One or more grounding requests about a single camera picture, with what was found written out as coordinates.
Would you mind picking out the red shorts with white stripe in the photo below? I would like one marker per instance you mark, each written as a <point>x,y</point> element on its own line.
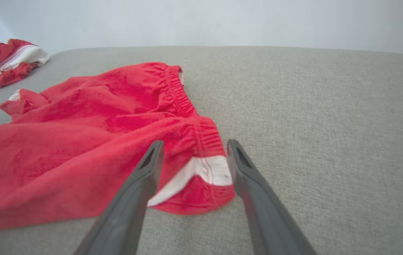
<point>63,159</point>

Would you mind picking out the red jersey with white sleeves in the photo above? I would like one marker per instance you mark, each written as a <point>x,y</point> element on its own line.
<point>10,67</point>

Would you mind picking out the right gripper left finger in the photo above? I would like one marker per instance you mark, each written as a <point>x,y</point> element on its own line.
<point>127,216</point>

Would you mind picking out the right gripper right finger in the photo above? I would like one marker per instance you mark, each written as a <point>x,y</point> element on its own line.
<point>268,219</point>

